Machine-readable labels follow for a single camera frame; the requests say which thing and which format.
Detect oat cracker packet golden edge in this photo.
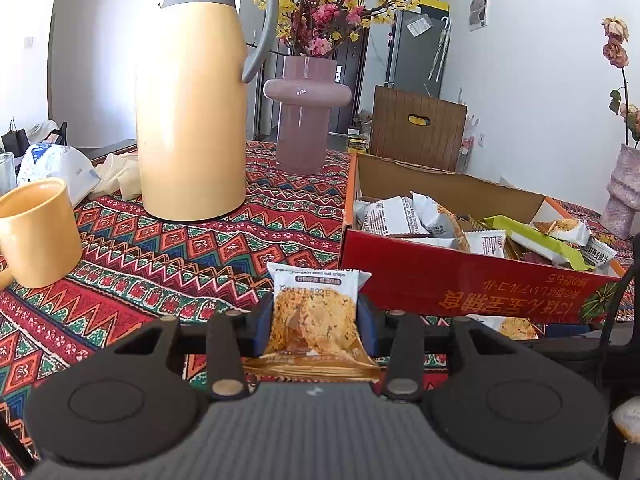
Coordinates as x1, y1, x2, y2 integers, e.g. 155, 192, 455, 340
465, 314, 540, 341
242, 261, 382, 383

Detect heap of mixed snack wrappers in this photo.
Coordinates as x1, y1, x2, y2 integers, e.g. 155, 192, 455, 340
354, 191, 619, 276

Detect white plastic bag blue print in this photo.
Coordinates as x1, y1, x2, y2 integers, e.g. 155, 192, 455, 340
16, 143, 101, 206

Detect pink and yellow blossom branches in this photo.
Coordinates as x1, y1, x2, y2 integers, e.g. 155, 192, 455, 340
252, 0, 503, 58

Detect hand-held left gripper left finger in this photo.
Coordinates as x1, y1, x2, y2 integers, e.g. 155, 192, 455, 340
112, 305, 275, 402

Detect yellow thermos jug grey handle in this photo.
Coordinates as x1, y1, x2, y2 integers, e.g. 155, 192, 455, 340
135, 0, 280, 222

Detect cream cloth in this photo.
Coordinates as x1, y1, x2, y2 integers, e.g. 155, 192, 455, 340
90, 152, 143, 200

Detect person's right hand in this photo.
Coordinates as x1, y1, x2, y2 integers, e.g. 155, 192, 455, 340
612, 400, 640, 443

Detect black paper bag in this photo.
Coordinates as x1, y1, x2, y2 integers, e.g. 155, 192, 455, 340
1, 117, 30, 158

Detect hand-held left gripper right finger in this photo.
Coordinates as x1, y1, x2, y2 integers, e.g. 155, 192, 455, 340
357, 300, 528, 402

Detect grey refrigerator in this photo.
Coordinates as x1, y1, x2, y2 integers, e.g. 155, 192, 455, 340
385, 7, 451, 98

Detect white crumpled cloth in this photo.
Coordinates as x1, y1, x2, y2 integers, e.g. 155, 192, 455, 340
27, 120, 63, 145

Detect dark furniture edge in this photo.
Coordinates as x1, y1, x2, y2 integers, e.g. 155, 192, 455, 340
82, 140, 138, 161

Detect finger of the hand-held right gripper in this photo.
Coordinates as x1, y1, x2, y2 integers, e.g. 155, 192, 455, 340
530, 324, 603, 361

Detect dark entrance door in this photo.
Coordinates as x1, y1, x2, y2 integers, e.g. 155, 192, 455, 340
327, 25, 371, 136

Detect red cardboard box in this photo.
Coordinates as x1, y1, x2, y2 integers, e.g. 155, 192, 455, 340
338, 152, 623, 326

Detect yellow mug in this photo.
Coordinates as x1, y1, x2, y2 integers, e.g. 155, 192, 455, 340
0, 177, 83, 290

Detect green snack bar packet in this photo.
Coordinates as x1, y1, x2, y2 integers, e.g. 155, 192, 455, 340
484, 215, 596, 272

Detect dried pink roses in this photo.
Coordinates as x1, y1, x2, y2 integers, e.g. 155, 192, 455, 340
601, 16, 640, 148

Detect textured pink ceramic vase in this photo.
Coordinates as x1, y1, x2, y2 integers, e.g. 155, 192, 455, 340
599, 142, 640, 241

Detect white wall panel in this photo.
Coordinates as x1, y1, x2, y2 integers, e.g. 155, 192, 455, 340
468, 0, 488, 32

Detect smooth pink glass vase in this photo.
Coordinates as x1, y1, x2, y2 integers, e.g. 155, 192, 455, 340
263, 55, 352, 175

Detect brown wooden chair back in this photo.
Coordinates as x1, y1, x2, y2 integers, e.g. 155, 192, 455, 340
369, 85, 468, 173

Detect white folded umbrella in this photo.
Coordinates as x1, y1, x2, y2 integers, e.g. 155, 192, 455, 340
428, 16, 452, 82

